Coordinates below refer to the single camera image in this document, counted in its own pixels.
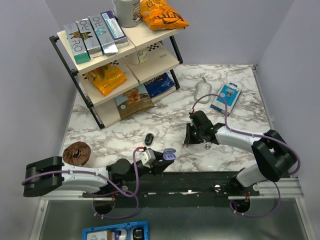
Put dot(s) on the teal silver toothpaste box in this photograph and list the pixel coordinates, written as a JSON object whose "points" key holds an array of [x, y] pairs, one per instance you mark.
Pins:
{"points": [[76, 43]]}

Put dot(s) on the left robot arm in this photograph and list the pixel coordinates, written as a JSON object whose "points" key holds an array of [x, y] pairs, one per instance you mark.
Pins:
{"points": [[52, 174]]}

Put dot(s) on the silver blue toothpaste box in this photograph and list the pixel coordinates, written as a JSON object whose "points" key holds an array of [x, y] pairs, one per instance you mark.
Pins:
{"points": [[104, 37]]}

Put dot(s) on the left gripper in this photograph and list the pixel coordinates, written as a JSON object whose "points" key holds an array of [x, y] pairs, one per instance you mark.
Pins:
{"points": [[158, 167]]}

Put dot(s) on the silver brown toothpaste box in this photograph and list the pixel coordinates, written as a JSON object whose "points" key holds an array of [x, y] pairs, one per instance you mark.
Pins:
{"points": [[89, 37]]}

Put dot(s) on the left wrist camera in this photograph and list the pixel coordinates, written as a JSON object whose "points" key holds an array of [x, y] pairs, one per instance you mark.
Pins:
{"points": [[147, 157]]}

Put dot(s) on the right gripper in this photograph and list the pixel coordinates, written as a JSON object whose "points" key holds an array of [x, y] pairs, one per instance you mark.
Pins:
{"points": [[188, 139]]}

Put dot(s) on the three tier shelf rack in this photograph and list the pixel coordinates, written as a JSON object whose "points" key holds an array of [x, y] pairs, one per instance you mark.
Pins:
{"points": [[163, 57]]}

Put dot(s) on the grey printed mug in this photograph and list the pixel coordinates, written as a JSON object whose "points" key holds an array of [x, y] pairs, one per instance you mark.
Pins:
{"points": [[127, 12]]}

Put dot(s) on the white cup middle shelf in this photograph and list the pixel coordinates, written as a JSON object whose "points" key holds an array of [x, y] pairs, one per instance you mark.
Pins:
{"points": [[138, 57]]}

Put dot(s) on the purple white box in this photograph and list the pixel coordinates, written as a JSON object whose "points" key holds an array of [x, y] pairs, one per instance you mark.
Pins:
{"points": [[114, 28]]}

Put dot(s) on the brown snack bag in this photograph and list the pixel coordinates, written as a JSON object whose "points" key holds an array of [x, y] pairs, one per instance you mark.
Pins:
{"points": [[133, 101]]}

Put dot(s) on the blue razor package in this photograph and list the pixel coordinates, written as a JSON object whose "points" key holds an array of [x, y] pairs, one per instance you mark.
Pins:
{"points": [[227, 98]]}

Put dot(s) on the black mounting rail base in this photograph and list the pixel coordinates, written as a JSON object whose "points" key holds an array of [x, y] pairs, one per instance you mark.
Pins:
{"points": [[180, 189]]}

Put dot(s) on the lavender earbud charging case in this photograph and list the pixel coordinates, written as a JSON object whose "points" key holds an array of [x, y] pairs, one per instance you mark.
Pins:
{"points": [[169, 154]]}

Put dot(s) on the orange chips bag top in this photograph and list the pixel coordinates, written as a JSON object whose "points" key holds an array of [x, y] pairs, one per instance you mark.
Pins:
{"points": [[159, 15]]}

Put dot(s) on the blue chips bag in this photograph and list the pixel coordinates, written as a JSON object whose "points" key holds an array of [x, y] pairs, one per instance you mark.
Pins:
{"points": [[158, 85]]}

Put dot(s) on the blue tray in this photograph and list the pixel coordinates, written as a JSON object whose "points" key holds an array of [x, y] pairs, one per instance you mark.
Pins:
{"points": [[138, 230]]}

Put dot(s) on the orange snack bag middle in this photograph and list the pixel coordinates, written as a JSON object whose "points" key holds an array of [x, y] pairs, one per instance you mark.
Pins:
{"points": [[106, 78]]}

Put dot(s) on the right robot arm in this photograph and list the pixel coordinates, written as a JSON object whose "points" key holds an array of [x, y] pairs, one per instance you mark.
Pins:
{"points": [[272, 155]]}

